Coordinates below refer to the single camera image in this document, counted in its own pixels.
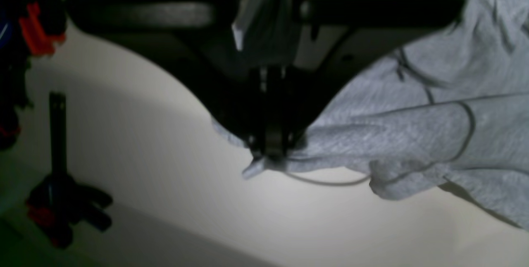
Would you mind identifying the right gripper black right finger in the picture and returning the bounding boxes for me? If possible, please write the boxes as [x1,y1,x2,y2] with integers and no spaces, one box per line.
[269,0,465,158]

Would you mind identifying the blue black clamp left edge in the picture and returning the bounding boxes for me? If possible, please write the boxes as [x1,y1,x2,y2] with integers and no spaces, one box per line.
[0,0,31,151]

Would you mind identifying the orange black clamp lower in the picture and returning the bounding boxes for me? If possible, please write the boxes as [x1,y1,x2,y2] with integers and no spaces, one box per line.
[19,0,67,57]

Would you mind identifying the blue orange bar clamp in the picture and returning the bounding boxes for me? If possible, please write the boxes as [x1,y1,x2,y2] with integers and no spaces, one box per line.
[26,92,113,249]

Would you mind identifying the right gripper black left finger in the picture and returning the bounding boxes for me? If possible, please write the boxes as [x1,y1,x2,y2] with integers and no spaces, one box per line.
[65,0,273,156]

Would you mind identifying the grey T-shirt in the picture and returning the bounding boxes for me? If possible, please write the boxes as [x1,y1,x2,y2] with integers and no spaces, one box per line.
[213,0,529,230]

